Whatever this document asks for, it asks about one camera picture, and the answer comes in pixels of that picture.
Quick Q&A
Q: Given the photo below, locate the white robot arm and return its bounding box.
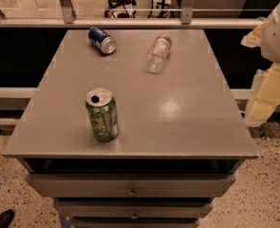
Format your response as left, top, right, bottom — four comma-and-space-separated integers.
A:
260, 2, 280, 63

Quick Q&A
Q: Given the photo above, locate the green soda can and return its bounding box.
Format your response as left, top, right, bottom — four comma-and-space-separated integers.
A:
85, 88, 120, 142

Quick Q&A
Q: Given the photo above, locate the blue soda can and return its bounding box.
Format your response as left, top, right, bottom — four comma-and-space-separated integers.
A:
88, 27, 116, 54

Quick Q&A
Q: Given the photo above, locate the grey drawer cabinet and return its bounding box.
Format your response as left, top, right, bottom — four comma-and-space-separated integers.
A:
2, 28, 260, 228

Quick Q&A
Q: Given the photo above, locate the clear plastic water bottle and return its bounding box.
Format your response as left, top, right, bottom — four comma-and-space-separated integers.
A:
146, 33, 172, 73

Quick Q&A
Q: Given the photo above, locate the black office chair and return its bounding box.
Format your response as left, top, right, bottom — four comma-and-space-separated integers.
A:
104, 0, 137, 18

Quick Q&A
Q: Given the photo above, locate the top grey drawer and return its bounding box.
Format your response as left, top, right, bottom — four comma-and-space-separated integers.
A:
27, 174, 235, 199

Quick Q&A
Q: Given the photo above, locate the grey drawer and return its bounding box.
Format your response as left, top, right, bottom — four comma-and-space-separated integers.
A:
55, 199, 214, 219
72, 218, 199, 228
27, 174, 235, 199

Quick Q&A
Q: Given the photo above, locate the middle grey drawer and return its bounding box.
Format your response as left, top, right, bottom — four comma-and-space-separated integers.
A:
55, 199, 214, 219

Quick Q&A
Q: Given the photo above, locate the bottom grey drawer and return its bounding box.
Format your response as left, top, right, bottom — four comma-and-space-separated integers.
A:
72, 218, 199, 228

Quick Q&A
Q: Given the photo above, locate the grey metal railing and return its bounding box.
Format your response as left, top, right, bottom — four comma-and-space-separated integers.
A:
0, 0, 264, 29

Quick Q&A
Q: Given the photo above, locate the black shoe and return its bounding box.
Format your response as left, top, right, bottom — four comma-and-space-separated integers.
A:
0, 209, 15, 228

